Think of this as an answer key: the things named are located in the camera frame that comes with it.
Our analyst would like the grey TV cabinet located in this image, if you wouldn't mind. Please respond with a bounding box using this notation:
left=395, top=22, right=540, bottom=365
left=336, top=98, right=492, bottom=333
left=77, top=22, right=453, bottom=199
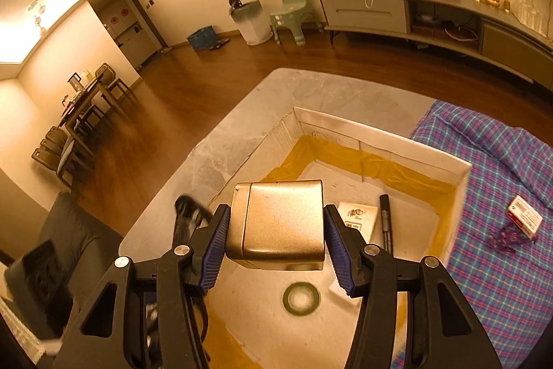
left=315, top=0, right=553, bottom=91

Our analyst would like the blue plaid cloth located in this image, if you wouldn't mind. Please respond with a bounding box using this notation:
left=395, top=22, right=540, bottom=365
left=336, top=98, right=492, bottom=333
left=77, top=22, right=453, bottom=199
left=408, top=100, right=553, bottom=369

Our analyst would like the blue plastic basket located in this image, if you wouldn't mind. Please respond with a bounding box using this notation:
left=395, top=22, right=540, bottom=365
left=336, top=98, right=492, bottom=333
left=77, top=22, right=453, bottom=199
left=187, top=27, right=219, bottom=52

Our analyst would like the white charger adapter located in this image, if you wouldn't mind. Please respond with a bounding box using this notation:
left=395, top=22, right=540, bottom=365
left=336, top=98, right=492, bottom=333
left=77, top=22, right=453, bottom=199
left=337, top=201, right=381, bottom=242

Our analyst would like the wooden dining chair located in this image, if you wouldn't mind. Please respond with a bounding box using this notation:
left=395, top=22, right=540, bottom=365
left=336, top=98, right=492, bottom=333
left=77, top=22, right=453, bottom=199
left=95, top=63, right=130, bottom=102
left=32, top=127, right=87, bottom=188

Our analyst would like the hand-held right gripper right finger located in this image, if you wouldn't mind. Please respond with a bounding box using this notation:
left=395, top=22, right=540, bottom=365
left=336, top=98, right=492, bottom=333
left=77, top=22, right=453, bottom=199
left=324, top=205, right=504, bottom=369

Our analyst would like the gold metal case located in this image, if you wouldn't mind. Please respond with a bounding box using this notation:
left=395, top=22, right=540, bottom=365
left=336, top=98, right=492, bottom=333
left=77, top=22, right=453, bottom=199
left=225, top=179, right=327, bottom=271

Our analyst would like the green tape roll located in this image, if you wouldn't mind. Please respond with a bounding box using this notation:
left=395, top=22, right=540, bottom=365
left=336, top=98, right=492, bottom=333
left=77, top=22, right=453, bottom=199
left=283, top=282, right=321, bottom=314

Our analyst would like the green child chair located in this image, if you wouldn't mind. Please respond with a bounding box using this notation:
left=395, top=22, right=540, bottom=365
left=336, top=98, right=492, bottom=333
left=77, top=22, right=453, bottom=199
left=270, top=0, right=324, bottom=46

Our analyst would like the black marker pen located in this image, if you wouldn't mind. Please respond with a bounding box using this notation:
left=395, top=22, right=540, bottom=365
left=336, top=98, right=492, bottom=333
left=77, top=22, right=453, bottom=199
left=379, top=194, right=395, bottom=253

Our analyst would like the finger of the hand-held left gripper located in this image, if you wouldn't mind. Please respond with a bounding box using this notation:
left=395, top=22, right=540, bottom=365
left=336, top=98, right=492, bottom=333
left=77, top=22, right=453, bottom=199
left=174, top=194, right=213, bottom=249

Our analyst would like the group of clear glass cups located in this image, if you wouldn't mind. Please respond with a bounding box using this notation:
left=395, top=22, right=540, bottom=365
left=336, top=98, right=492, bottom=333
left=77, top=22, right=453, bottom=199
left=513, top=0, right=546, bottom=36

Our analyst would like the red and white carton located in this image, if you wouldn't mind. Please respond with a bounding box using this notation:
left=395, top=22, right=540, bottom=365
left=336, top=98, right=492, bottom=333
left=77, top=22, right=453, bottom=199
left=506, top=196, right=544, bottom=233

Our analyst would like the dark cushion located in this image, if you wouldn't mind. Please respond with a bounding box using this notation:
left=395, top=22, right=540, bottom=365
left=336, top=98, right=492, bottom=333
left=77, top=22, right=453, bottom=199
left=6, top=241, right=72, bottom=335

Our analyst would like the grey sofa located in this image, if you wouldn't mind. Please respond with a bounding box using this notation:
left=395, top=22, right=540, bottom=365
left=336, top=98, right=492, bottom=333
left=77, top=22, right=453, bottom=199
left=0, top=192, right=122, bottom=369

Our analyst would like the white planter pot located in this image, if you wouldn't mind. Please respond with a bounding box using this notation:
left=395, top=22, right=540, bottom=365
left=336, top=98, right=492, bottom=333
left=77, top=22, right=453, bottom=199
left=231, top=0, right=271, bottom=45

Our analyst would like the ceiling chandelier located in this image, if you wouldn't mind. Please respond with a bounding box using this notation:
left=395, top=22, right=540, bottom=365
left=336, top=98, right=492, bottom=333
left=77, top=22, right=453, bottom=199
left=26, top=0, right=48, bottom=37

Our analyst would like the white cardboard box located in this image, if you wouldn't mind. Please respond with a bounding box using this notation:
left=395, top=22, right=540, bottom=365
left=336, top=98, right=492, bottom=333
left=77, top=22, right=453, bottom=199
left=203, top=106, right=472, bottom=369

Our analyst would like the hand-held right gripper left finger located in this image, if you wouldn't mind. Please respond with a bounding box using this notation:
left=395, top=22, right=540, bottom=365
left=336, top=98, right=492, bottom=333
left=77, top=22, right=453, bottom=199
left=52, top=204, right=232, bottom=369

